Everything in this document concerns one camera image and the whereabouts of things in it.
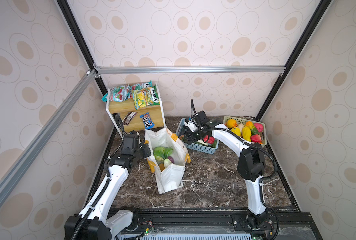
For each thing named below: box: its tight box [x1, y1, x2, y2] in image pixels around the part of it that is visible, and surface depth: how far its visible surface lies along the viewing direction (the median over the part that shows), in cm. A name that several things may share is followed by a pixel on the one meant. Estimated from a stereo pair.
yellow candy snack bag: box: [133, 88, 154, 110], surface depth 81 cm
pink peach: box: [254, 123, 264, 133], surface depth 107 cm
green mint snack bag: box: [132, 84, 160, 110], surface depth 82 cm
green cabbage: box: [153, 146, 165, 161], surface depth 91 cm
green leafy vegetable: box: [153, 146, 174, 161], surface depth 91 cm
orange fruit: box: [225, 118, 238, 129], surface depth 110 cm
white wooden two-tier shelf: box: [105, 83, 166, 139], surface depth 85 cm
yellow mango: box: [242, 126, 252, 142], surface depth 102 cm
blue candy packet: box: [140, 112, 155, 130], surface depth 96 cm
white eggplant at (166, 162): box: [163, 158, 172, 168], surface depth 88 cm
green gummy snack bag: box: [101, 84, 133, 102], surface depth 84 cm
